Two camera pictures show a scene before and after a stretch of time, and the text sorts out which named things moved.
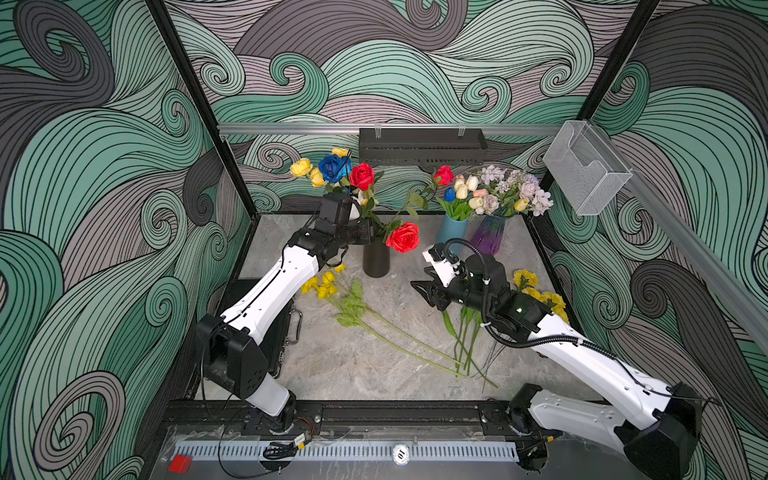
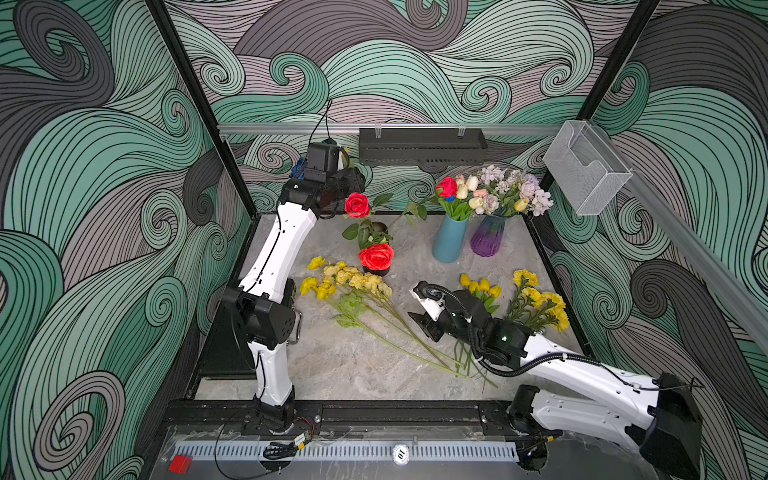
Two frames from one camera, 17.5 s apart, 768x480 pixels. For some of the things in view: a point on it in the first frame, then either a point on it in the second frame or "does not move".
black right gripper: x=432 y=293 → x=428 y=323
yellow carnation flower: x=553 y=300 does not move
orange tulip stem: x=447 y=319 does not move
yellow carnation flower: x=525 y=277 does not move
